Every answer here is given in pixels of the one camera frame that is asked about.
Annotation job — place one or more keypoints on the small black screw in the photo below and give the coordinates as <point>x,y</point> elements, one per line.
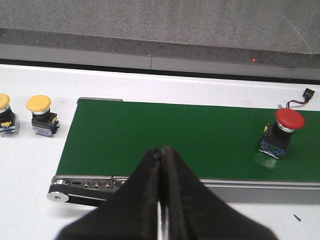
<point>298,219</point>

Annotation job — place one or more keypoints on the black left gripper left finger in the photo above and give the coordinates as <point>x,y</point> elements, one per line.
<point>130,214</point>

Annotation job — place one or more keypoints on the aluminium conveyor frame rail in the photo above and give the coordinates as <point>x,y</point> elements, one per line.
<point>255,191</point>

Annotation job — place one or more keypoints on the steel conveyor start plate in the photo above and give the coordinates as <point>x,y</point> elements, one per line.
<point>90,182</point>

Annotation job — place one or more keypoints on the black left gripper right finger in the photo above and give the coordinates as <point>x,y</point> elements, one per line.
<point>196,213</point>

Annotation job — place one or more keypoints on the green conveyor belt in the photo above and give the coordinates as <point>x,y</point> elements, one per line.
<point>109,138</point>

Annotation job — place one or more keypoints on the yellow push button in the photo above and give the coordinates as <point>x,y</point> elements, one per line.
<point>44,122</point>
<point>9,121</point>

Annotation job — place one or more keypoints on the left grey stone countertop slab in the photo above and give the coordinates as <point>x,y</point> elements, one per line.
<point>274,25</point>

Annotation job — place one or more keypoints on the black drive belt with pulleys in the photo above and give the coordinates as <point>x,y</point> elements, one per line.
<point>74,195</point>

